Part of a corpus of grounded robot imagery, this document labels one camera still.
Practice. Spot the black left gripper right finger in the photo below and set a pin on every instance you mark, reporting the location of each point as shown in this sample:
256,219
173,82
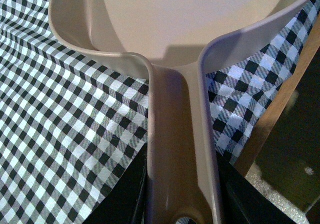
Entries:
242,202

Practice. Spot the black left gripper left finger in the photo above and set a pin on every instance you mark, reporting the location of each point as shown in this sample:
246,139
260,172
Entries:
125,204

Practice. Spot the black white gingham tablecloth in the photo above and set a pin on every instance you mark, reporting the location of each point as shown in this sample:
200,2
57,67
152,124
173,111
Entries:
70,128

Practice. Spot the beige plastic dustpan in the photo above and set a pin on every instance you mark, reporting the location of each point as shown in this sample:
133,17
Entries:
174,44

